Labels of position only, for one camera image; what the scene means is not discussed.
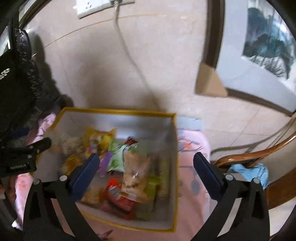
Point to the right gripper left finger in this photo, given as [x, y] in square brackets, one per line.
[40, 221]

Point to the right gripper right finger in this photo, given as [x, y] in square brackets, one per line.
[252, 218]

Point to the round bread packet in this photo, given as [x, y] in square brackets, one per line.
[69, 146]

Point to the red snack packet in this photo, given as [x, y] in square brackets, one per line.
[112, 201]

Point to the pink snack packet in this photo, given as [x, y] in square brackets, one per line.
[104, 162]

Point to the tan cracker snack bag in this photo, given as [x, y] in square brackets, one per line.
[135, 177]

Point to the yellow green snack packet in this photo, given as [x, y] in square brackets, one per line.
[152, 187]

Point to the blue cloth on chair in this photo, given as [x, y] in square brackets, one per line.
[258, 171]

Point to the dark carved wooden furniture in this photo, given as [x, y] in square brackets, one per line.
[28, 91]

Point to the wooden armchair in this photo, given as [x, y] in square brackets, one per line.
[274, 166]

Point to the yellow cardboard box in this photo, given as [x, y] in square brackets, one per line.
[52, 164]

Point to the pink floral tablecloth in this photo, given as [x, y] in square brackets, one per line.
[190, 198]

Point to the cardboard corner protector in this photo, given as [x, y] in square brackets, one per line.
[208, 82]

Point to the large framed lotus painting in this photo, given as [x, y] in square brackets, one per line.
[251, 46]

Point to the white wall socket pair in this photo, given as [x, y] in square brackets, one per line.
[88, 7]

